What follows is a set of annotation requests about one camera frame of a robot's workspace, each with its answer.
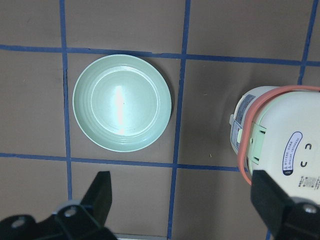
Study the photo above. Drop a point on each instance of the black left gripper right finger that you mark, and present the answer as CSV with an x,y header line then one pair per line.
x,y
286,217

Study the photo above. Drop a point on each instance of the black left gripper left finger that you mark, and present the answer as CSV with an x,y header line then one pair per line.
x,y
75,221

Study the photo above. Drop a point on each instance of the cream rice cooker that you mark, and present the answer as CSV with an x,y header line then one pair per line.
x,y
277,129

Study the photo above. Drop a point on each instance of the light green plate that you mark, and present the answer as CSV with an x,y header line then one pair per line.
x,y
121,103

